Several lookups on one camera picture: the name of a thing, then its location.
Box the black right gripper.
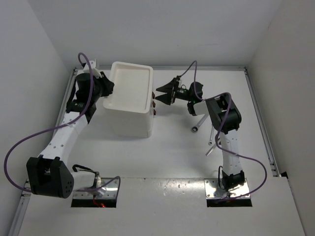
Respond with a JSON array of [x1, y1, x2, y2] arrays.
[[156, 78, 193, 105]]

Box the white drawer cabinet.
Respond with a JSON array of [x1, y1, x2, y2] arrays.
[[103, 61, 154, 138]]

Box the black handled scissors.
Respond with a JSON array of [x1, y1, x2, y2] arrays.
[[205, 145, 217, 156]]

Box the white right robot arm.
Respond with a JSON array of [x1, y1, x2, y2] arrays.
[[156, 76, 245, 191]]

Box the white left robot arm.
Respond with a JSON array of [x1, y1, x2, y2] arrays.
[[26, 72, 114, 199]]

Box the large silver ratchet wrench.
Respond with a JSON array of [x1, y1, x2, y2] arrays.
[[191, 115, 208, 133]]

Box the small silver wrench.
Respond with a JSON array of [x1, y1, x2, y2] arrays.
[[208, 126, 215, 146]]

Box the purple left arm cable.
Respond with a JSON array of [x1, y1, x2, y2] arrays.
[[4, 52, 121, 192]]

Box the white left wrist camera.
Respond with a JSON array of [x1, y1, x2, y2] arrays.
[[83, 59, 101, 78]]

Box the aluminium frame rail back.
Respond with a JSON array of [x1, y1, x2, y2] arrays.
[[73, 65, 247, 70]]

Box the aluminium frame rail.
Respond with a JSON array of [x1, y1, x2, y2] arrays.
[[73, 65, 247, 70], [8, 68, 78, 236], [244, 68, 281, 177]]

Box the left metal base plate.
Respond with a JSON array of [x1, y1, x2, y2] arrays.
[[72, 176, 121, 200]]

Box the metal base plate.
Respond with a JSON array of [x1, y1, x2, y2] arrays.
[[72, 176, 121, 200], [204, 179, 251, 200]]

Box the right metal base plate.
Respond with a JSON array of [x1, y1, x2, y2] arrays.
[[204, 179, 251, 200]]

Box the aluminium frame rail right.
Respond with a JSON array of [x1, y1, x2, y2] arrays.
[[244, 68, 281, 177]]

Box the aluminium frame rail left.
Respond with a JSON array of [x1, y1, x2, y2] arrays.
[[8, 68, 78, 236]]

